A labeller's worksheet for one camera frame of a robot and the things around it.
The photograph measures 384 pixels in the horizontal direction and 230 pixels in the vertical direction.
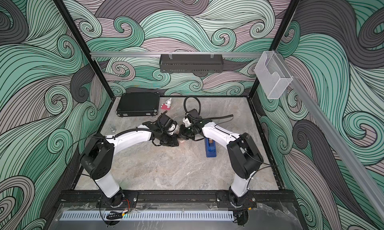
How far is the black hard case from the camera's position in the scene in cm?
106

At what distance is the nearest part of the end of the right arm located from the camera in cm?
67

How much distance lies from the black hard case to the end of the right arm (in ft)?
1.07
